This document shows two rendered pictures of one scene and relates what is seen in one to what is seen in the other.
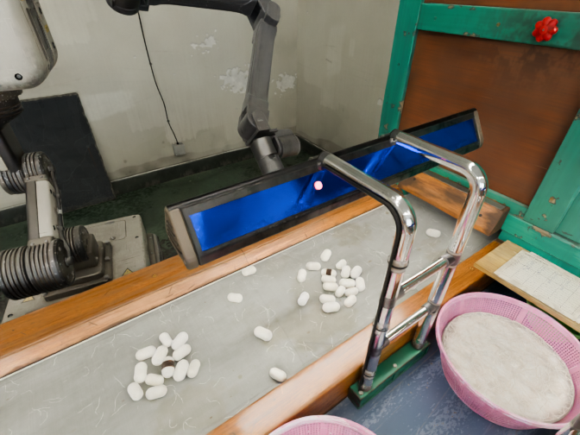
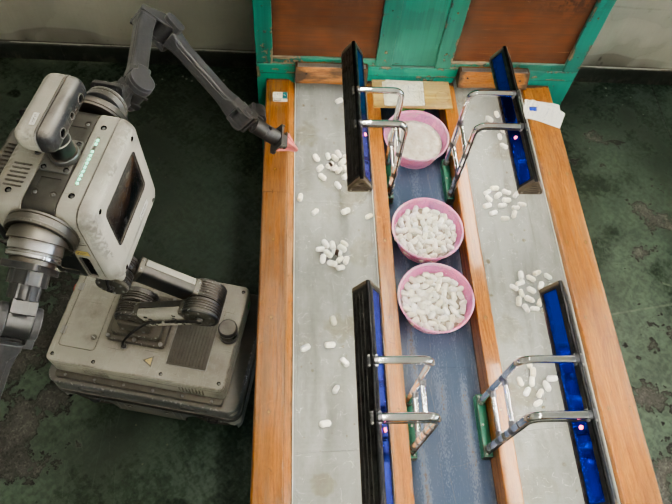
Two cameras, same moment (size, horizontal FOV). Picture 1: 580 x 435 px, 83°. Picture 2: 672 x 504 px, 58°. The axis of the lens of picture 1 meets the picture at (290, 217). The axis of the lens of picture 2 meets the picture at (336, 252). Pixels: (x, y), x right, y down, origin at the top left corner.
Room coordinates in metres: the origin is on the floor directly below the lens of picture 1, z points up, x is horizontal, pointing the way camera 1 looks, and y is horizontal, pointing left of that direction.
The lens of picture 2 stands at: (-0.16, 1.20, 2.63)
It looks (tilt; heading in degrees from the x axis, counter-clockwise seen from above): 60 degrees down; 296
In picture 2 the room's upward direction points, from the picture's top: 7 degrees clockwise
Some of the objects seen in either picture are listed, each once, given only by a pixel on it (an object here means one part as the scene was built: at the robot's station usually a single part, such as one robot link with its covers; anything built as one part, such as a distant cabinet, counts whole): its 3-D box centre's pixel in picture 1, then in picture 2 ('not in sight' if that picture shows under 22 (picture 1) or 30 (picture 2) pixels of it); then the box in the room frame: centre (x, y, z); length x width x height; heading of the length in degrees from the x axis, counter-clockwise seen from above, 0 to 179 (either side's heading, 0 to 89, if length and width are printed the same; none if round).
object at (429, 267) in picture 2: not in sight; (433, 302); (-0.06, 0.18, 0.72); 0.27 x 0.27 x 0.10
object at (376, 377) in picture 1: (376, 272); (373, 147); (0.41, -0.15, 0.90); 0.20 x 0.19 x 0.45; 124
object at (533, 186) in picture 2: not in sight; (516, 115); (0.02, -0.43, 1.08); 0.62 x 0.08 x 0.07; 124
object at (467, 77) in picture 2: not in sight; (492, 77); (0.22, -0.83, 0.83); 0.30 x 0.06 x 0.07; 34
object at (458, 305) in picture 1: (502, 362); (414, 142); (0.35, -0.41, 0.72); 0.27 x 0.27 x 0.10
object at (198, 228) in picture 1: (359, 164); (356, 111); (0.48, -0.11, 1.08); 0.62 x 0.08 x 0.07; 124
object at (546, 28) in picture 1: (545, 29); not in sight; (0.73, -0.50, 1.24); 0.04 x 0.02 x 0.04; 34
